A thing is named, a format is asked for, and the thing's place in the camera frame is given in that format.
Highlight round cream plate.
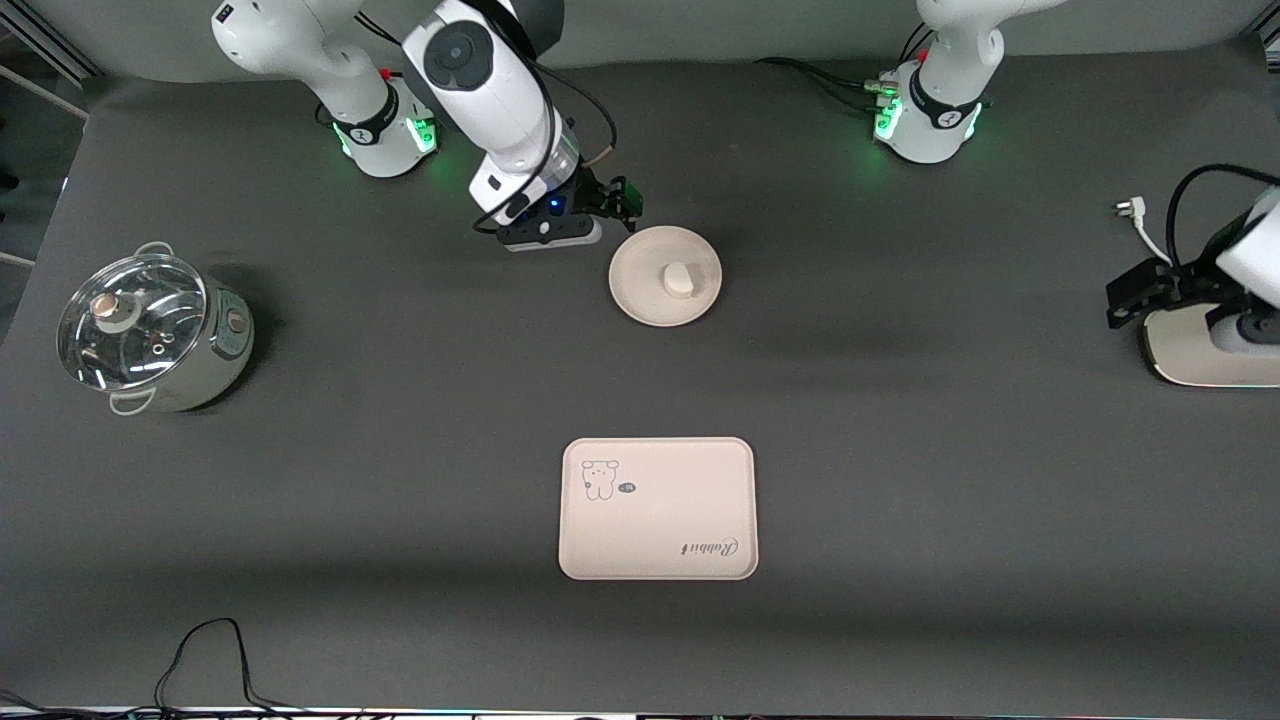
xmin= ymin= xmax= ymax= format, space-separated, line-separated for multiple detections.
xmin=608 ymin=225 xmax=723 ymax=328

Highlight glass pot lid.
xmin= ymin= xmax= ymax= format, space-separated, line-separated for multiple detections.
xmin=57 ymin=254 xmax=209 ymax=392

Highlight cream rabbit print tray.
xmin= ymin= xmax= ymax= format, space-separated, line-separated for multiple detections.
xmin=558 ymin=436 xmax=759 ymax=581

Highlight cream toaster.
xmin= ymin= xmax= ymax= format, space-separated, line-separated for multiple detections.
xmin=1140 ymin=300 xmax=1280 ymax=389

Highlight pale green electric pot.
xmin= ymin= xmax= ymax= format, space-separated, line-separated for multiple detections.
xmin=57 ymin=241 xmax=256 ymax=416

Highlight black right arm gripper cable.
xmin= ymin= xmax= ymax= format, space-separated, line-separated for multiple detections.
xmin=520 ymin=55 xmax=619 ymax=171

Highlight black arm gripper cable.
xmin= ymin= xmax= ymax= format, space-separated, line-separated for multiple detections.
xmin=520 ymin=55 xmax=619 ymax=171
xmin=1164 ymin=164 xmax=1280 ymax=270

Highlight black left arm gripper cable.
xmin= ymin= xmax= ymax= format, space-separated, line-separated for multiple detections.
xmin=1164 ymin=164 xmax=1280 ymax=270

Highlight black left arm base cables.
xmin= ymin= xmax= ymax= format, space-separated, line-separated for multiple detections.
xmin=754 ymin=20 xmax=936 ymax=113

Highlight black arm base cables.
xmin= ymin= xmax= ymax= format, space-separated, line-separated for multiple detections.
xmin=352 ymin=10 xmax=406 ymax=51
xmin=754 ymin=20 xmax=936 ymax=113

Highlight black right arm base cables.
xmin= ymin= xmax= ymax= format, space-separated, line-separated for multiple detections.
xmin=352 ymin=10 xmax=406 ymax=51

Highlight black floor cable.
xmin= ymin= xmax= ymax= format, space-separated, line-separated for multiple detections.
xmin=155 ymin=617 xmax=301 ymax=713

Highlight aluminium frame rail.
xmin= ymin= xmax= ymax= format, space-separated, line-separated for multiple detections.
xmin=0 ymin=0 xmax=103 ymax=87

